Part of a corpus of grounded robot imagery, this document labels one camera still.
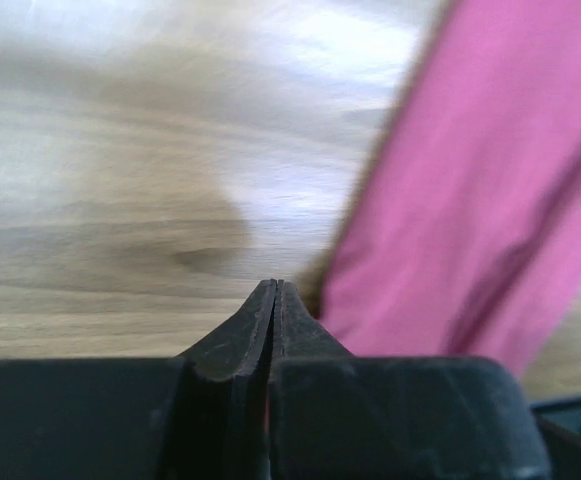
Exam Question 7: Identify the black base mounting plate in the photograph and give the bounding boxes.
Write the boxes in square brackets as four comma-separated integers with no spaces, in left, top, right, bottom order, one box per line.
[531,396,581,480]

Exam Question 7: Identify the maroon tank top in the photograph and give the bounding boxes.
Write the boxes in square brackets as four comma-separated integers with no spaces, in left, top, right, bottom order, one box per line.
[320,1,581,374]

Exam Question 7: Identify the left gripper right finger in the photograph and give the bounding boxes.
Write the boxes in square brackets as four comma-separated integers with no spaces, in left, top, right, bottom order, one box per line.
[269,281,552,479]

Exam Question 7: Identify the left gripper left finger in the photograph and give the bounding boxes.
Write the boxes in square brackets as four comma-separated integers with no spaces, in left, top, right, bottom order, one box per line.
[0,280,276,479]

